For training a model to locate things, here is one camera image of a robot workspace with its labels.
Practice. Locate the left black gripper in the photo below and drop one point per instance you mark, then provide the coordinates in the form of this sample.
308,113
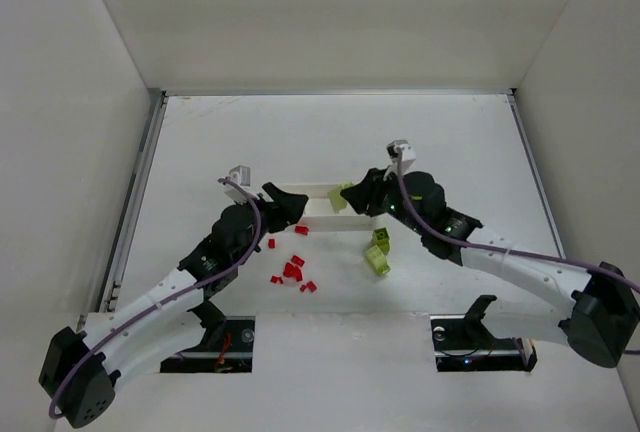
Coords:
272,212

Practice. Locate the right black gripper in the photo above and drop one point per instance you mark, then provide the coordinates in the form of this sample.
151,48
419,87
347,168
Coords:
376,192

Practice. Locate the pale green duplo brick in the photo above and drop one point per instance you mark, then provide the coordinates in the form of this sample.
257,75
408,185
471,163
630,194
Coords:
377,261

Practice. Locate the red curved lego piece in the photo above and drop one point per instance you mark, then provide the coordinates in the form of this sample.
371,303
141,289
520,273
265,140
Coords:
298,261

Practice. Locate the red lego slope piece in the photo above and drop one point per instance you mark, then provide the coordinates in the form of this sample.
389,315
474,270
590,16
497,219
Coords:
292,273

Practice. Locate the light green duplo brick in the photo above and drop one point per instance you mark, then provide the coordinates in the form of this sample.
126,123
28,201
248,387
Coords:
337,201

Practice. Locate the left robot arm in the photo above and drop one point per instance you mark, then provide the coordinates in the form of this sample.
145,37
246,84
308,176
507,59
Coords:
83,370

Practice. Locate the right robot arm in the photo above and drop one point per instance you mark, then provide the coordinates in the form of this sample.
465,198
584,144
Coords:
589,309

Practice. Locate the red lego brick near tray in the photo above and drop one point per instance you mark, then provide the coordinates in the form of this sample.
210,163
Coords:
301,230

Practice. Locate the dark green duplo brick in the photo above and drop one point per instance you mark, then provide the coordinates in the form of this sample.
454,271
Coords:
381,239

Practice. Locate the white divided sorting tray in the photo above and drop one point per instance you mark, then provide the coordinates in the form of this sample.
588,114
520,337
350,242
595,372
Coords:
320,216

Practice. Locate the red lego piece lower right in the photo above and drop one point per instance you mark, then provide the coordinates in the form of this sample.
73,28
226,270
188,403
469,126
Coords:
312,285

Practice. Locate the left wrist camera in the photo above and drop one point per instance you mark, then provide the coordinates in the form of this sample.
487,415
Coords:
237,182

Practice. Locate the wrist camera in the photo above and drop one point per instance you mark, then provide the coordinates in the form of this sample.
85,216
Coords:
237,182
401,153

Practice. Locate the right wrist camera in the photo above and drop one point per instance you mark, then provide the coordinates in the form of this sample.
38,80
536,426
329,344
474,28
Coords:
401,153

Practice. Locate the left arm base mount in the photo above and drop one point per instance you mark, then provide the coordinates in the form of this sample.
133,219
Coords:
226,346

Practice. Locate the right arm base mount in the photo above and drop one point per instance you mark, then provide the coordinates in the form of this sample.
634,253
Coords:
463,344

